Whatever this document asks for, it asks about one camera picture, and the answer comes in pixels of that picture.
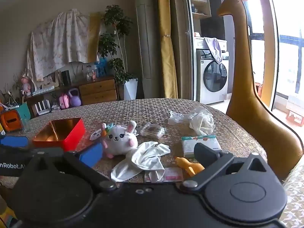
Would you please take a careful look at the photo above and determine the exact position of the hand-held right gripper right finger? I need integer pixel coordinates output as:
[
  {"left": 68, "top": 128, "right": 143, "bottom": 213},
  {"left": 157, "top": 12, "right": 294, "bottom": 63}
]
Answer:
[{"left": 182, "top": 142, "right": 271, "bottom": 193}]

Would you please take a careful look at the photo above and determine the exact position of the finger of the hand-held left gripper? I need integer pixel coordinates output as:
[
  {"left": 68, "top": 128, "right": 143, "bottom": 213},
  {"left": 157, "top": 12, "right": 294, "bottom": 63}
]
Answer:
[{"left": 0, "top": 136, "right": 29, "bottom": 148}]

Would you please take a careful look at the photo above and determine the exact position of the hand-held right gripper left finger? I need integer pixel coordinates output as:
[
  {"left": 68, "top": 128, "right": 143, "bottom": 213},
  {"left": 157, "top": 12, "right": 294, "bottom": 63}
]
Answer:
[{"left": 20, "top": 143, "right": 118, "bottom": 192}]

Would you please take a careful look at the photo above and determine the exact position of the yellow rubber toy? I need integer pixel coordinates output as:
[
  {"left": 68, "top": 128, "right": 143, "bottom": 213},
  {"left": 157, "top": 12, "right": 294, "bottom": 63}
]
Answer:
[{"left": 174, "top": 157, "right": 205, "bottom": 177}]

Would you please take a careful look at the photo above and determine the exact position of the red tin box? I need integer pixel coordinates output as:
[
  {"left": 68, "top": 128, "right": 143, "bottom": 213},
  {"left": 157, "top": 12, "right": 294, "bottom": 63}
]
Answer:
[{"left": 32, "top": 117, "right": 86, "bottom": 152}]

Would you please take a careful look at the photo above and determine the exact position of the white plastic bag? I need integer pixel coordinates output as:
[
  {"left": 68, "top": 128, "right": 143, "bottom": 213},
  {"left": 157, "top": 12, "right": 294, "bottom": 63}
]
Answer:
[{"left": 188, "top": 106, "right": 216, "bottom": 136}]

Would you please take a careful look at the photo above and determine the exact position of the white bunny plush toy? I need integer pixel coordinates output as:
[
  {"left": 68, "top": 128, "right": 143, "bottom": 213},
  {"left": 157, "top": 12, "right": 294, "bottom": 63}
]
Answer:
[{"left": 100, "top": 120, "right": 139, "bottom": 159}]

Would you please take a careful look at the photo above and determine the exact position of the pink white packet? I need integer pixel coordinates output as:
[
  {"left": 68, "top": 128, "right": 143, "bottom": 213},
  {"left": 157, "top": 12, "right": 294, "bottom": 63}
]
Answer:
[{"left": 144, "top": 167, "right": 183, "bottom": 183}]

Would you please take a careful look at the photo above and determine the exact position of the white cloth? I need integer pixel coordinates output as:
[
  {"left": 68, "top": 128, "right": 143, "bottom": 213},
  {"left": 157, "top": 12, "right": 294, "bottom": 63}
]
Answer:
[{"left": 110, "top": 141, "right": 171, "bottom": 183}]

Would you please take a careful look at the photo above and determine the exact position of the bag of cotton swabs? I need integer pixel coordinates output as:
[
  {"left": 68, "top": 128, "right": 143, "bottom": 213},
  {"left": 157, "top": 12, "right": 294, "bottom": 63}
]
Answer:
[{"left": 138, "top": 122, "right": 166, "bottom": 139}]

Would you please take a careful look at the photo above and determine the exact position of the white green tissue packet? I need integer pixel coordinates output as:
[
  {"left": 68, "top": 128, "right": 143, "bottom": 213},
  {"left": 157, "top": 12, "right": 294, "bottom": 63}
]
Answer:
[{"left": 182, "top": 135, "right": 222, "bottom": 158}]

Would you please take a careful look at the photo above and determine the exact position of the orange tissue box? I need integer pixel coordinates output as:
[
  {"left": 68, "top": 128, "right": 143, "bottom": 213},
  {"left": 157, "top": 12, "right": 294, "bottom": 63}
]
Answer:
[{"left": 0, "top": 109, "right": 24, "bottom": 132}]

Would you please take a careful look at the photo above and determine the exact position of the small white printed tag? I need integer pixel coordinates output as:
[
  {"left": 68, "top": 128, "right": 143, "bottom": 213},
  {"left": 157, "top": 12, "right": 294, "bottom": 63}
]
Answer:
[{"left": 90, "top": 128, "right": 103, "bottom": 140}]

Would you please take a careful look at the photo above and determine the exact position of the teal storage box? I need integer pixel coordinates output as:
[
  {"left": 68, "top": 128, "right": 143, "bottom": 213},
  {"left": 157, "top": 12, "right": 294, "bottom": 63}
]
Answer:
[{"left": 14, "top": 102, "right": 31, "bottom": 120}]

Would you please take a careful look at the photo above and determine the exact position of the clear plastic bag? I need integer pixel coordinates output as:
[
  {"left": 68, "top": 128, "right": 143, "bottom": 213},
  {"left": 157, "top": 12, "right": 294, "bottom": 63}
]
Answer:
[{"left": 168, "top": 108, "right": 194, "bottom": 126}]

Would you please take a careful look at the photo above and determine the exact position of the white router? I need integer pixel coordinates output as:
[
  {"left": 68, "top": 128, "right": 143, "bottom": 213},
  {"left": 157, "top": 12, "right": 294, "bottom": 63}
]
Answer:
[{"left": 32, "top": 100, "right": 51, "bottom": 113}]

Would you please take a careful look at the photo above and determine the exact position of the white washing machine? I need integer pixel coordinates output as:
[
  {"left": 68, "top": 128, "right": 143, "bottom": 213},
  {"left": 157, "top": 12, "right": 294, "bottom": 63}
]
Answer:
[{"left": 193, "top": 37, "right": 230, "bottom": 104}]

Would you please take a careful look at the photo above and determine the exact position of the pink doll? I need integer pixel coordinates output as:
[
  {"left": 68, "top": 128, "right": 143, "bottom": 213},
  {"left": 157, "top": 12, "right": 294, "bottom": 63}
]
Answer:
[{"left": 20, "top": 74, "right": 32, "bottom": 97}]

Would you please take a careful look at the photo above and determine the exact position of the purple kettlebell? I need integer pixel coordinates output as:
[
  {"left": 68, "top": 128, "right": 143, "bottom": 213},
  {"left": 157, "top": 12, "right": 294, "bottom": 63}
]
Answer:
[{"left": 68, "top": 88, "right": 82, "bottom": 107}]

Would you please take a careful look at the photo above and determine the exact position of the white keyboard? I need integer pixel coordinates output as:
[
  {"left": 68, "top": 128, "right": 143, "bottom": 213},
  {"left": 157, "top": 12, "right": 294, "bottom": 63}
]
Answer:
[{"left": 32, "top": 86, "right": 55, "bottom": 97}]

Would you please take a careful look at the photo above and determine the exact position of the pink toy case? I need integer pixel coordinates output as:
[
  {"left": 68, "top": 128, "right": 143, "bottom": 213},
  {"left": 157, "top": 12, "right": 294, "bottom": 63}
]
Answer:
[{"left": 59, "top": 93, "right": 70, "bottom": 110}]

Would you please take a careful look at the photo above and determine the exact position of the wooden cabinet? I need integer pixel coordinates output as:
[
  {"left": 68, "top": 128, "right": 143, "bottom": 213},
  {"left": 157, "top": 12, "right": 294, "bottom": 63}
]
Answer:
[{"left": 24, "top": 75, "right": 119, "bottom": 118}]

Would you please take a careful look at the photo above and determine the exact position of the white planter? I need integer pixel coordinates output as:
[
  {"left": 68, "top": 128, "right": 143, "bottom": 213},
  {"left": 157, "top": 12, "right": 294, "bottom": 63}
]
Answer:
[{"left": 123, "top": 78, "right": 139, "bottom": 101}]

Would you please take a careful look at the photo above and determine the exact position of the black speaker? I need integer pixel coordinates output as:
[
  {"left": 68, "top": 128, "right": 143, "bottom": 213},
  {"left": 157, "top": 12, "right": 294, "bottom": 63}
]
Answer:
[{"left": 61, "top": 70, "right": 72, "bottom": 86}]

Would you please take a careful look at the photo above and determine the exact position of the cardboard box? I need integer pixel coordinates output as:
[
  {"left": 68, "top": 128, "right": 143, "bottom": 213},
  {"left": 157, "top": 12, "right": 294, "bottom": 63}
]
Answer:
[{"left": 285, "top": 95, "right": 304, "bottom": 127}]

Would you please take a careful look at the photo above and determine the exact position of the purple towel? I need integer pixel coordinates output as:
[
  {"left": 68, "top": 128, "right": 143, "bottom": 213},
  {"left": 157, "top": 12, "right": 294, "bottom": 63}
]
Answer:
[{"left": 204, "top": 37, "right": 224, "bottom": 64}]

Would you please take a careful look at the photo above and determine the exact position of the yellow curtain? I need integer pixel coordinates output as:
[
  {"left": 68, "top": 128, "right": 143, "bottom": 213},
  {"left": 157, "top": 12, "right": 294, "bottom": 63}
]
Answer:
[{"left": 157, "top": 0, "right": 178, "bottom": 99}]

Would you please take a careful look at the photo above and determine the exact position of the floral sheet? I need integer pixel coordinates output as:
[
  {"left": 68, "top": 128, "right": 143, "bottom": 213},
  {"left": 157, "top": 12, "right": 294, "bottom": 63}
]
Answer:
[{"left": 26, "top": 9, "right": 100, "bottom": 89}]

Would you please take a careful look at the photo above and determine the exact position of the standing air conditioner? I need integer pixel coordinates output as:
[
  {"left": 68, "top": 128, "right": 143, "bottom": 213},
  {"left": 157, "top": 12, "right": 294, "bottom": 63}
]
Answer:
[{"left": 131, "top": 0, "right": 164, "bottom": 99}]

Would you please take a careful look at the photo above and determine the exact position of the green potted plant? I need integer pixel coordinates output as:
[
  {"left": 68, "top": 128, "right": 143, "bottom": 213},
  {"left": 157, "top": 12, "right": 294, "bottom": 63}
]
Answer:
[{"left": 97, "top": 5, "right": 139, "bottom": 85}]

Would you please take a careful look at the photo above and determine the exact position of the photo frame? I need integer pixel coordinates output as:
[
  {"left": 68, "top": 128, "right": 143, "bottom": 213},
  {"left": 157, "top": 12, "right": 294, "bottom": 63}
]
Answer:
[{"left": 41, "top": 72, "right": 59, "bottom": 89}]

